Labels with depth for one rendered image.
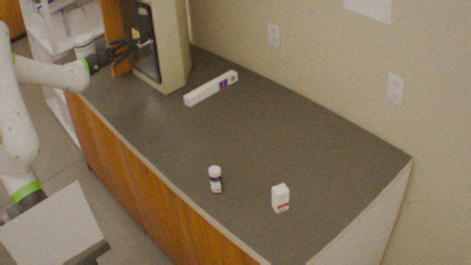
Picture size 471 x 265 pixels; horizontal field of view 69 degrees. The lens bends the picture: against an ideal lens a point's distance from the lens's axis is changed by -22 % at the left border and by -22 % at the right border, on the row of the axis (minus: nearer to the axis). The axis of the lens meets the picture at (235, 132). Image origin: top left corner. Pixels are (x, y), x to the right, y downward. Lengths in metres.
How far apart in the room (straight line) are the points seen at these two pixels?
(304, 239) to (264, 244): 0.12
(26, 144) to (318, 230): 0.90
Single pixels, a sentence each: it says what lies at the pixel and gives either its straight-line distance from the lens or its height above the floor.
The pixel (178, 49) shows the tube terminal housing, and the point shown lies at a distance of 1.86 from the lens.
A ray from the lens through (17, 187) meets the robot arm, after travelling 1.29.
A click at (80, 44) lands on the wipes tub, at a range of 2.42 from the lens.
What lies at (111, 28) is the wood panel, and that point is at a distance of 2.07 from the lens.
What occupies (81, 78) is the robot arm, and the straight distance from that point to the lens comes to 1.58.
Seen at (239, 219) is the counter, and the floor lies 0.94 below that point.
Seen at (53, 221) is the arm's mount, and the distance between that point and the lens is 1.20.
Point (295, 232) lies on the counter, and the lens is 1.26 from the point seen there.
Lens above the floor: 1.91
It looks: 37 degrees down
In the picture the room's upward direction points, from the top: 5 degrees counter-clockwise
